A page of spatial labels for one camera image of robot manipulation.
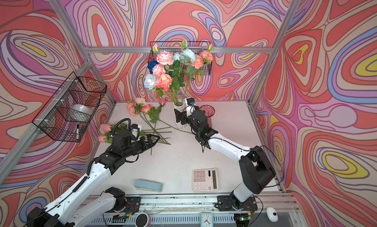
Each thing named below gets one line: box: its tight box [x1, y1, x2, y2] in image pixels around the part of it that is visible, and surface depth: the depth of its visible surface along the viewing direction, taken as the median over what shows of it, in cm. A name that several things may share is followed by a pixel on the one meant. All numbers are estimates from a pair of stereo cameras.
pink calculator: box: [191, 168, 219, 193], surface depth 81 cm
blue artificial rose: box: [147, 60, 160, 75], surface depth 73 cm
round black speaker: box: [134, 212, 149, 227], surface depth 66 cm
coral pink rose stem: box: [156, 73, 177, 103], surface depth 67 cm
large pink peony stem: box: [156, 51, 175, 66], surface depth 64 cm
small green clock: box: [200, 211, 214, 227], surface depth 69 cm
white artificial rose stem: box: [143, 73, 157, 90], surface depth 69 cm
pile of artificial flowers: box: [97, 97, 193, 146], surface depth 106 cm
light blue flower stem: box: [173, 49, 196, 64], surface depth 67 cm
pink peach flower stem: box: [191, 43, 214, 76], surface depth 75 cm
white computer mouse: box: [266, 206, 279, 223], surface depth 70 cm
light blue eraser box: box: [134, 179, 163, 193], surface depth 79 cm
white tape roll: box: [66, 103, 94, 122], surface depth 74 cm
